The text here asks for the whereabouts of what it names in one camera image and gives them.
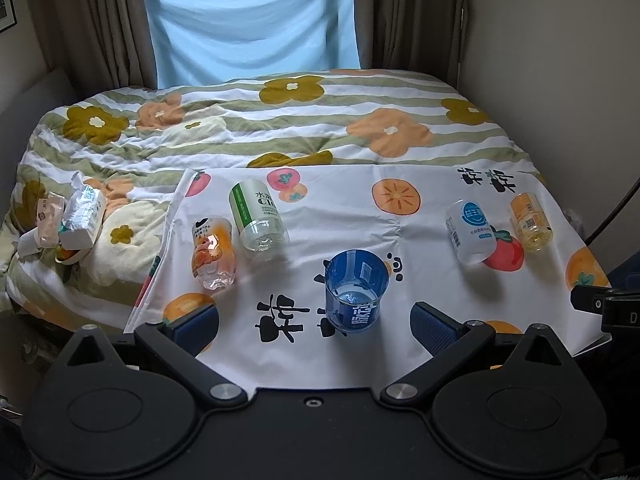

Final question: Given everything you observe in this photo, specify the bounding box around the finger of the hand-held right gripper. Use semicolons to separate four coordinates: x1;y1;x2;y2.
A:
570;284;614;317

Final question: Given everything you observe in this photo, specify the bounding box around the white fruit-print cloth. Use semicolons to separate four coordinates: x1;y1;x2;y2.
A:
124;162;613;392

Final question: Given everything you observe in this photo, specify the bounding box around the black cable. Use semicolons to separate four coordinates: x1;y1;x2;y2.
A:
581;174;640;245

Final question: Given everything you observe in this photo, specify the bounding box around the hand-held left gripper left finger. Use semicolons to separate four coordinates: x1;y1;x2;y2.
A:
60;303;250;410

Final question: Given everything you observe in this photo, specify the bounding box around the clear cup with orange print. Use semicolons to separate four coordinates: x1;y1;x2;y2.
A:
191;215;237;292

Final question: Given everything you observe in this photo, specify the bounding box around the floral striped blanket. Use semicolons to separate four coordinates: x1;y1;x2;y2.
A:
0;68;552;333

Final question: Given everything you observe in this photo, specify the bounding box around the white cup with blue label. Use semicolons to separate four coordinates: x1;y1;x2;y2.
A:
445;199;497;267

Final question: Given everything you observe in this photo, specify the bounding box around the white headboard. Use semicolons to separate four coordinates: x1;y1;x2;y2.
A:
0;67;79;128

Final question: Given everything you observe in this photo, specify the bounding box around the small orange object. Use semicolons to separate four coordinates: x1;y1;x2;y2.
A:
54;244;84;266

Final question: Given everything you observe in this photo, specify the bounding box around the beige curtain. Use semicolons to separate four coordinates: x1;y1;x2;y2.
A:
353;0;469;93
24;0;160;93

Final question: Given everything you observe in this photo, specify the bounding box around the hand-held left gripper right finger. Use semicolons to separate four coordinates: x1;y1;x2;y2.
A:
380;301;574;409

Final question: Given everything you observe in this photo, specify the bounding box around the white green tissue pack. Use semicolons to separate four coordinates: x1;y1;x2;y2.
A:
58;171;108;251

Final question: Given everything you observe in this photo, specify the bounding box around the light blue window cloth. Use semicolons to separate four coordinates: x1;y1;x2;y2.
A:
143;0;362;90

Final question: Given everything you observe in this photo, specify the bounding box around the clear cup with green label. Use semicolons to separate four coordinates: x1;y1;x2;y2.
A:
228;179;291;261

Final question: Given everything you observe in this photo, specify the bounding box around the pink tissue pack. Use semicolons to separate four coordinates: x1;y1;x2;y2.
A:
18;195;69;257

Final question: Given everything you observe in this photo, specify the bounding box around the framed wall picture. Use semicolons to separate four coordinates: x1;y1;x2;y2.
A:
0;0;19;37

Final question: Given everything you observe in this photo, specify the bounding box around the blue transparent cup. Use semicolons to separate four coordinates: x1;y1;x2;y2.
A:
323;249;391;337

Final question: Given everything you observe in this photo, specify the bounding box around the yellow transparent cup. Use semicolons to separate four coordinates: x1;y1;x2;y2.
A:
508;192;554;253

